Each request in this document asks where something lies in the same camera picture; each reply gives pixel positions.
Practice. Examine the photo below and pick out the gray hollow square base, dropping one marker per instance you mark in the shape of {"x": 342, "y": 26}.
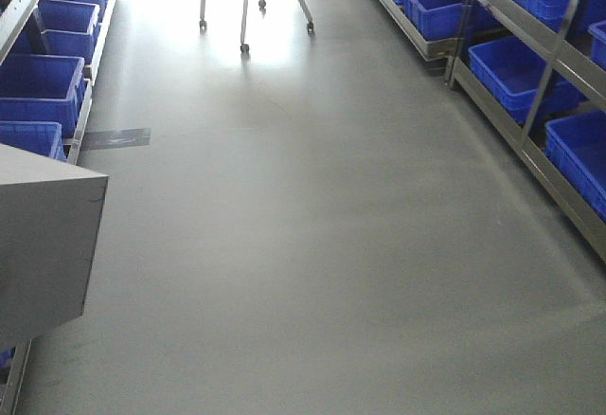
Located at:
{"x": 50, "y": 218}

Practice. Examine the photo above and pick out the steel shelf rack right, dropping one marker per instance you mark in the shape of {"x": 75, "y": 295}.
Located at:
{"x": 526, "y": 65}

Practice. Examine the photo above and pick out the steel shelf rack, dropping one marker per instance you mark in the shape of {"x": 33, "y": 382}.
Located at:
{"x": 526, "y": 65}
{"x": 38, "y": 87}

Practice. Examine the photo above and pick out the steel shelf rack left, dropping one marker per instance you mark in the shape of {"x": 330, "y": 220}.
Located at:
{"x": 38, "y": 87}

